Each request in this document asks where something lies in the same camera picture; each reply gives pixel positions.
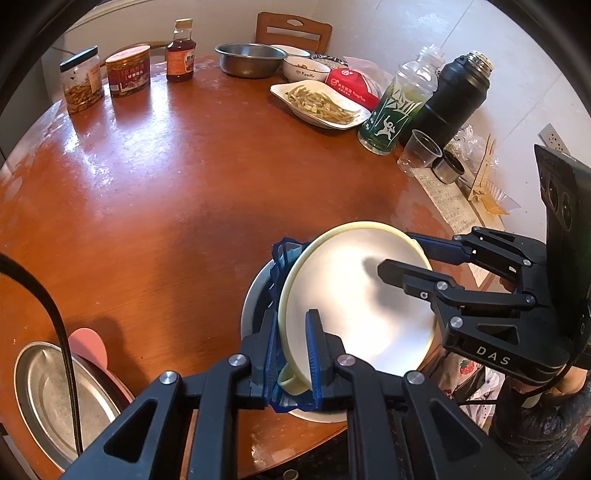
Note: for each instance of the paper sheet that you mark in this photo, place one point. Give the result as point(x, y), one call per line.
point(455, 207)

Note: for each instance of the red can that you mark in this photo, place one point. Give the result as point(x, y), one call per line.
point(128, 74)

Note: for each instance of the clear plastic jar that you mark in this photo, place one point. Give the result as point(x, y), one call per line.
point(83, 83)

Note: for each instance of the clear plastic bag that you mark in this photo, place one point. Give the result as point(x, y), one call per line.
point(466, 141)

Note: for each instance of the brown sauce bottle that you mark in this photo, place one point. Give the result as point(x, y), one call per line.
point(181, 60)

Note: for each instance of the white power strip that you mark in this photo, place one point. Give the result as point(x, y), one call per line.
point(554, 138)

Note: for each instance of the clear plastic cup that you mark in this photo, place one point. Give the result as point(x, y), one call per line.
point(418, 152)

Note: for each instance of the person's right forearm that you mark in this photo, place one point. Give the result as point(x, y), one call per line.
point(531, 429)

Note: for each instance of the clear plastic wrapper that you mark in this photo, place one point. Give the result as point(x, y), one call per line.
point(496, 201)

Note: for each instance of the red packet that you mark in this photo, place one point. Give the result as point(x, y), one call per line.
point(355, 85)

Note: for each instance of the green drink bottle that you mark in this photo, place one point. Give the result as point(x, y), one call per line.
point(392, 115)

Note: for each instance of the white printed bowl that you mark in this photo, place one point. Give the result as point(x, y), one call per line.
point(304, 70)

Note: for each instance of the person's right hand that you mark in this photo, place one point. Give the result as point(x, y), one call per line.
point(575, 381)

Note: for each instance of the large steel plate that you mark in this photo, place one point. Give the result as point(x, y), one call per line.
point(41, 397)

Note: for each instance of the person's printed clothing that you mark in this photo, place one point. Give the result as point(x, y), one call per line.
point(466, 383)

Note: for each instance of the cream white plate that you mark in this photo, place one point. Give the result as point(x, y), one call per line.
point(351, 295)

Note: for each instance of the steel thermos cap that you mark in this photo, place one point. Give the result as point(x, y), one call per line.
point(448, 167)

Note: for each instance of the blue plastic square bowl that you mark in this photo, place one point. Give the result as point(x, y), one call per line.
point(281, 258)

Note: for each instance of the patterned bowl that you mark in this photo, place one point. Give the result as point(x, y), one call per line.
point(330, 61)

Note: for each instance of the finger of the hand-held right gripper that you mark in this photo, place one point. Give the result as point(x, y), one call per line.
point(401, 274)
point(438, 249)

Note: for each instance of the black thermos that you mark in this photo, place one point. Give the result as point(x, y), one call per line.
point(455, 101)

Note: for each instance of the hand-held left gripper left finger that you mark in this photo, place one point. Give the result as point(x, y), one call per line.
point(270, 355)

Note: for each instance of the plain white bowl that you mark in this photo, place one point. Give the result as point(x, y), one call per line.
point(291, 50)

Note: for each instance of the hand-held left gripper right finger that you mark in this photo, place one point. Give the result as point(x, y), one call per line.
point(314, 356)

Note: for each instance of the wooden chair with cutout back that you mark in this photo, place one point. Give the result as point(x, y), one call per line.
point(295, 30)

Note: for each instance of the white dish of vegetables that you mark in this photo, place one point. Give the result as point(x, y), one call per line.
point(318, 104)

